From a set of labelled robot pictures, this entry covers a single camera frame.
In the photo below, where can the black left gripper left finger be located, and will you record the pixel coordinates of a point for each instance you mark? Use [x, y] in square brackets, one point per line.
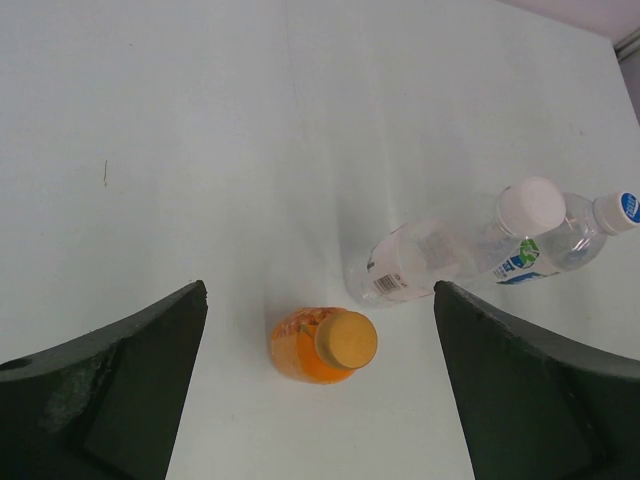
[107, 404]

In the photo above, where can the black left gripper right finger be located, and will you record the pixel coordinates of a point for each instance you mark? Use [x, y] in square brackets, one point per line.
[534, 404]

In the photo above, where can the clear bottle blue green label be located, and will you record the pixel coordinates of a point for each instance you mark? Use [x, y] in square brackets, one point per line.
[570, 246]

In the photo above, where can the clear bottle red white label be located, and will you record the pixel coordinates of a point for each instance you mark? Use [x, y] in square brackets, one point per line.
[457, 241]

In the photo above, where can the plain white bottle cap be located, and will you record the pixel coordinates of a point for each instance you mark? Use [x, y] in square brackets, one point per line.
[531, 207]

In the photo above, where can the blue white Pocari cap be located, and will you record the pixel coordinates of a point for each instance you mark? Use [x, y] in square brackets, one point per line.
[617, 213]

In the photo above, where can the small orange juice bottle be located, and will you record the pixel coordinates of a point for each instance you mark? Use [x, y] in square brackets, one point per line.
[322, 345]

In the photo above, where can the right aluminium frame post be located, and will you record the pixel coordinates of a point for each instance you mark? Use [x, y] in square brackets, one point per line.
[628, 46]

